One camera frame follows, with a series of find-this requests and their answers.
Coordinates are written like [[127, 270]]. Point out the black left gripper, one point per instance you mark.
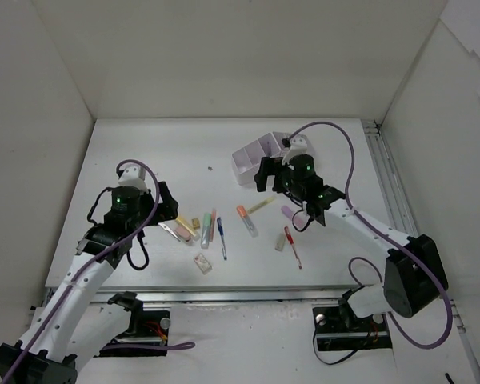
[[162, 204]]

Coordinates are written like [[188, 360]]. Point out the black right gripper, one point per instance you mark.
[[270, 174]]

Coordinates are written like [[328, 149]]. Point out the yellow ruler strip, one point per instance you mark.
[[184, 223]]

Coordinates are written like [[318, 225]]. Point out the grey pen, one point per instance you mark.
[[268, 148]]

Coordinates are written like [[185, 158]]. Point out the yellow highlighter pen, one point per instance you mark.
[[261, 204]]

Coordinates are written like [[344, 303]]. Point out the green capped marker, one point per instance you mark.
[[206, 226]]

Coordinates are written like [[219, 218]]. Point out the pink pen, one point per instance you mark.
[[212, 224]]

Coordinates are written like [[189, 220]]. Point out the purple highlighter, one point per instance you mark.
[[296, 218]]

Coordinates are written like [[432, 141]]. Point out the orange capped marker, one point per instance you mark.
[[247, 221]]

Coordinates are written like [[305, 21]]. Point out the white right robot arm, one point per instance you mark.
[[413, 274]]

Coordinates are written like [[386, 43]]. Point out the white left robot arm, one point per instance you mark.
[[59, 342]]

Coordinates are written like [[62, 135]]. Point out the small scissors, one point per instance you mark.
[[170, 231]]

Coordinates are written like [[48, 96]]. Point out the pink white desk organizer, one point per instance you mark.
[[245, 162]]

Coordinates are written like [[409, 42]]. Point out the pink eraser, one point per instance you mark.
[[184, 235]]

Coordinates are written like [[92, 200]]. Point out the small tan eraser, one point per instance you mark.
[[195, 223]]

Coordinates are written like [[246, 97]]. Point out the blue pen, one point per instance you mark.
[[222, 237]]

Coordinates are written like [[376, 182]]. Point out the red pen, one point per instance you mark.
[[292, 245]]

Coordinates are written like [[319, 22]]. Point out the beige eraser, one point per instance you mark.
[[280, 243]]

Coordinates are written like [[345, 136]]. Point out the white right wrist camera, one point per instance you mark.
[[294, 146]]

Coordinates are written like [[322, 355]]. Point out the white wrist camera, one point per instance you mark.
[[134, 176], [294, 146]]

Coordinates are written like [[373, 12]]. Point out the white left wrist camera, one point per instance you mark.
[[134, 176]]

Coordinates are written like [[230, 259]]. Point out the aluminium front rail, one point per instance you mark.
[[213, 295]]

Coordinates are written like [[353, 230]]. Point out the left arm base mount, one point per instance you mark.
[[147, 327]]

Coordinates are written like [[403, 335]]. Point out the aluminium side rail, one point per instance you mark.
[[397, 206]]

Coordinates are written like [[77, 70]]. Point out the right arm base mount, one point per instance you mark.
[[339, 334]]

